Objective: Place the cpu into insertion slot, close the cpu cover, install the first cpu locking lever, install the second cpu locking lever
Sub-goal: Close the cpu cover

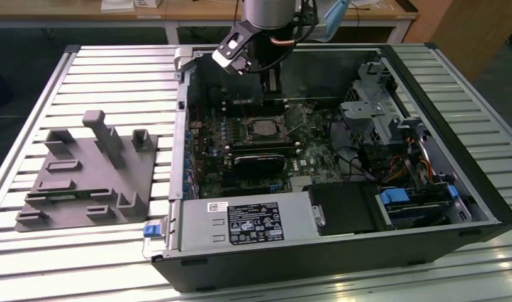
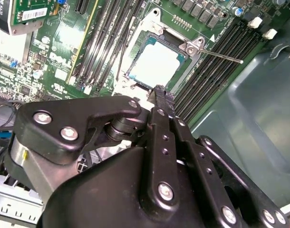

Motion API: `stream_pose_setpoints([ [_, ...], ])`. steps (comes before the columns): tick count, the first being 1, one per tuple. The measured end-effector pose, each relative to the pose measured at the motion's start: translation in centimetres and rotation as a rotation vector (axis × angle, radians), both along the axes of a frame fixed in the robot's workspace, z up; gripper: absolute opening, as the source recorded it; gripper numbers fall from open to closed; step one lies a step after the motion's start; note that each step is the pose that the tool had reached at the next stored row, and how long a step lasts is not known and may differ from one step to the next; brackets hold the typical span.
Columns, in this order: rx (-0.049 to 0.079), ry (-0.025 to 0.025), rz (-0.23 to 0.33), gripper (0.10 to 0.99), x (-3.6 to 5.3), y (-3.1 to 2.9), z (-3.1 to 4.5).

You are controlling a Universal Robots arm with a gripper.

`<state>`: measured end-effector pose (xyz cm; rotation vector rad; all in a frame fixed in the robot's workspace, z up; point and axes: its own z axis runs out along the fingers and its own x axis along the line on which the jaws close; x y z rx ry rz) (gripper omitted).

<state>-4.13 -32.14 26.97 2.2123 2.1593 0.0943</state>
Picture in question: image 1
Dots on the silver topped CPU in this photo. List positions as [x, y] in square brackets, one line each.
[265, 127]

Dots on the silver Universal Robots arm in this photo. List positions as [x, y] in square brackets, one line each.
[268, 15]

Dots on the CPU socket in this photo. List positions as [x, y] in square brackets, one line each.
[256, 138]

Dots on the grey metal drive cage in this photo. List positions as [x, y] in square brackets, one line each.
[359, 110]

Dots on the black graphics card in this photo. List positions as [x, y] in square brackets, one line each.
[260, 163]

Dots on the green motherboard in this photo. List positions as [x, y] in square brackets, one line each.
[315, 160]

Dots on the white box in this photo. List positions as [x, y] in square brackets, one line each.
[117, 6]

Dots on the small silver heatsink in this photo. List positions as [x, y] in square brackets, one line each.
[301, 183]

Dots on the wooden cabinet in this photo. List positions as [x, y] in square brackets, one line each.
[469, 31]

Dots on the black drive housing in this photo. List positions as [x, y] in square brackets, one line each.
[344, 207]

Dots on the wooden desk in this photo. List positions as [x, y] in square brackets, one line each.
[49, 15]

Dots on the hard disk in blue carrier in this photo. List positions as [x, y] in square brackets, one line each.
[395, 195]

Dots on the grey parts rack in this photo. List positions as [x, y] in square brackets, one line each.
[92, 176]

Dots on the grey power supply unit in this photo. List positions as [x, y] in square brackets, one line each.
[197, 226]

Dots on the blue case latch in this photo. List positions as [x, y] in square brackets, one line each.
[152, 230]

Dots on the green RAM stick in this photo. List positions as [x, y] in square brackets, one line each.
[79, 195]

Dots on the black PC case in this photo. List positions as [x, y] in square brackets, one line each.
[281, 267]

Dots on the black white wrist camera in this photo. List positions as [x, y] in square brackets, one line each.
[231, 50]

